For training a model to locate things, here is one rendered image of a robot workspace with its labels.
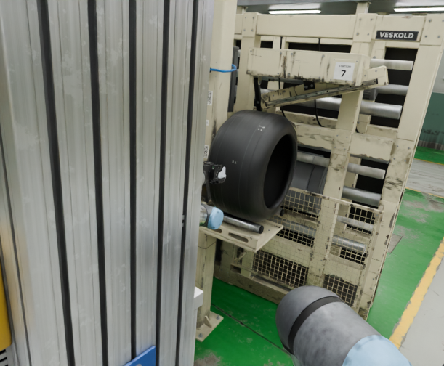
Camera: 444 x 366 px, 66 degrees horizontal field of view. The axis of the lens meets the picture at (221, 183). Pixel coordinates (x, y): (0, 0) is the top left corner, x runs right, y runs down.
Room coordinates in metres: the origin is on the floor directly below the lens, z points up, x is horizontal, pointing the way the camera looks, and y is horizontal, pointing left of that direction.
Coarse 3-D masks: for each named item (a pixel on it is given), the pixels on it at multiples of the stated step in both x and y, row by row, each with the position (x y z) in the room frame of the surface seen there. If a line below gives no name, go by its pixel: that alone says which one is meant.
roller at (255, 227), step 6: (228, 216) 1.68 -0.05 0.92; (234, 216) 1.68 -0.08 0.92; (228, 222) 1.67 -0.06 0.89; (234, 222) 1.65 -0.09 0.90; (240, 222) 1.64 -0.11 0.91; (246, 222) 1.63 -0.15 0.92; (252, 222) 1.62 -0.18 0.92; (246, 228) 1.62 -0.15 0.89; (252, 228) 1.60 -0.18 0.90; (258, 228) 1.58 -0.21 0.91
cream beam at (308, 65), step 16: (256, 48) 2.02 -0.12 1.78; (256, 64) 2.02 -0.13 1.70; (272, 64) 1.97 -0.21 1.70; (288, 64) 1.92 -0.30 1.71; (304, 64) 1.88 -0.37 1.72; (320, 64) 1.83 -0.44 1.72; (368, 64) 1.93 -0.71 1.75; (304, 80) 1.87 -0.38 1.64; (320, 80) 1.83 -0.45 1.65; (336, 80) 1.79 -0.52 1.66; (352, 80) 1.75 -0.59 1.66
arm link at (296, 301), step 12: (300, 288) 0.49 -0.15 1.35; (312, 288) 0.48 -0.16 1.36; (324, 288) 0.48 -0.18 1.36; (288, 300) 0.47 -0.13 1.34; (300, 300) 0.45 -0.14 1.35; (312, 300) 0.45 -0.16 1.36; (276, 312) 0.49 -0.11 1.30; (288, 312) 0.45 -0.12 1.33; (300, 312) 0.43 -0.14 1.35; (276, 324) 0.48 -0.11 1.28; (288, 324) 0.43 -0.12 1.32; (288, 348) 0.48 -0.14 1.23
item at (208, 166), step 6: (204, 162) 1.36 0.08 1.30; (210, 162) 1.39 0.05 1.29; (204, 168) 1.29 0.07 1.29; (210, 168) 1.33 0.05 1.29; (216, 168) 1.33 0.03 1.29; (204, 174) 1.27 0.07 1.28; (210, 174) 1.33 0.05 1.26; (216, 174) 1.34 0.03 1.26; (210, 180) 1.33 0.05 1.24; (216, 180) 1.34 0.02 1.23
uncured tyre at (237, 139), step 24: (240, 120) 1.69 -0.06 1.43; (264, 120) 1.66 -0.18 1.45; (288, 120) 1.84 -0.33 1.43; (216, 144) 1.63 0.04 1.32; (240, 144) 1.57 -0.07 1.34; (264, 144) 1.56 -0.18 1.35; (288, 144) 1.96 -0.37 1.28; (240, 168) 1.51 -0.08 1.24; (264, 168) 1.53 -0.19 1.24; (288, 168) 1.95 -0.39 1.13; (216, 192) 1.59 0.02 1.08; (240, 192) 1.51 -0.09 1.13; (264, 192) 1.94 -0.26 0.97; (240, 216) 1.61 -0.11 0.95; (264, 216) 1.61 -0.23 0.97
